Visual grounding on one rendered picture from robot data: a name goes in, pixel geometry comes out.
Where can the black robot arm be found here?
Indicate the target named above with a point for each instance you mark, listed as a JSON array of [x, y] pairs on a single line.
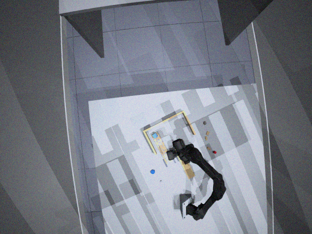
[[196, 157]]

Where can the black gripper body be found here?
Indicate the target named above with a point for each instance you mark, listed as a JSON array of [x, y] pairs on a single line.
[[172, 154]]

